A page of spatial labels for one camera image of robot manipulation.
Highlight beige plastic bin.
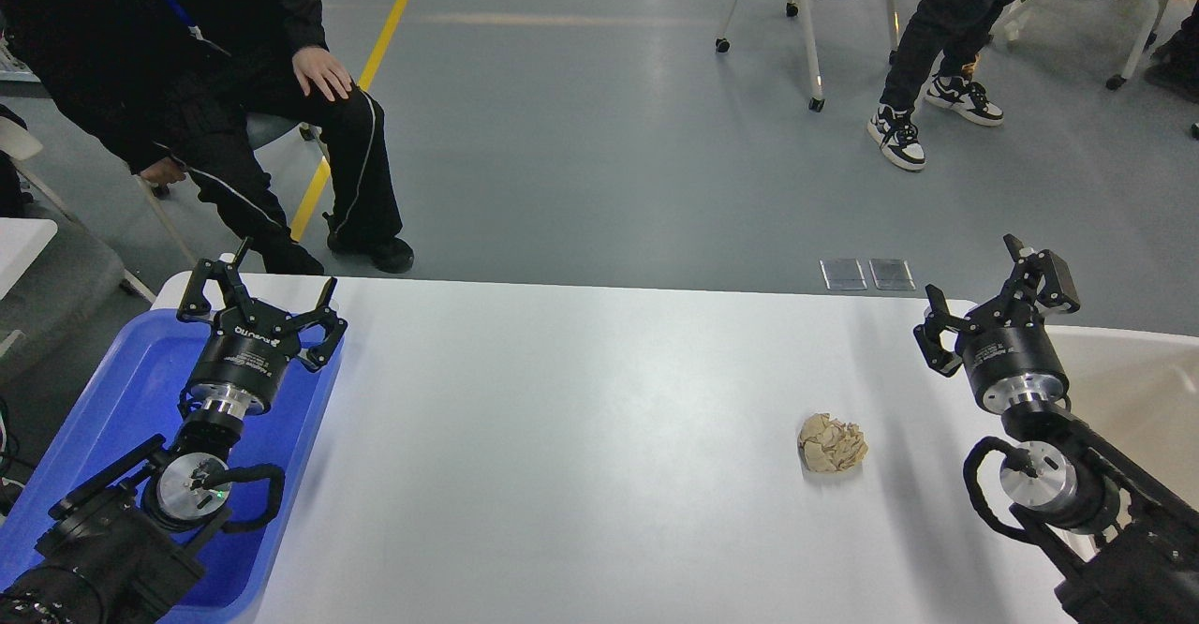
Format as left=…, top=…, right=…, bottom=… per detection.
left=1048, top=325, right=1198, bottom=508

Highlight seated person in black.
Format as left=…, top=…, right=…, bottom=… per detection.
left=4, top=0, right=414, bottom=275

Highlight blue plastic tray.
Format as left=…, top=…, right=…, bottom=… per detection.
left=1, top=310, right=342, bottom=623

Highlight standing person black pants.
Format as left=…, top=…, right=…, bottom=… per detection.
left=866, top=0, right=1014, bottom=172

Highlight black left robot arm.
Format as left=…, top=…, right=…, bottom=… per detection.
left=4, top=245, right=348, bottom=623

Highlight beige paper ball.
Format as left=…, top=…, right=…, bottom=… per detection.
left=797, top=413, right=869, bottom=473

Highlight white chair under person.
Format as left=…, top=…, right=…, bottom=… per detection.
left=131, top=113, right=331, bottom=269

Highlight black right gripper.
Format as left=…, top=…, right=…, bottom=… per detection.
left=912, top=234, right=1081, bottom=415

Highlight left metal floor plate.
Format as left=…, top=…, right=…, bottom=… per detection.
left=821, top=258, right=868, bottom=292

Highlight white side table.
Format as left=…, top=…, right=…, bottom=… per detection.
left=1, top=217, right=58, bottom=299

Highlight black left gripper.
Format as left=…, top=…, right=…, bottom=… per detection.
left=176, top=236, right=348, bottom=415

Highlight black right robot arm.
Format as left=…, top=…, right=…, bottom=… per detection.
left=912, top=234, right=1198, bottom=623

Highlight metal floor plate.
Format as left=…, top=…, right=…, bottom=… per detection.
left=868, top=260, right=916, bottom=292
left=821, top=258, right=868, bottom=292

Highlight right metal floor plate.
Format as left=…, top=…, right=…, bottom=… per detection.
left=868, top=260, right=916, bottom=292

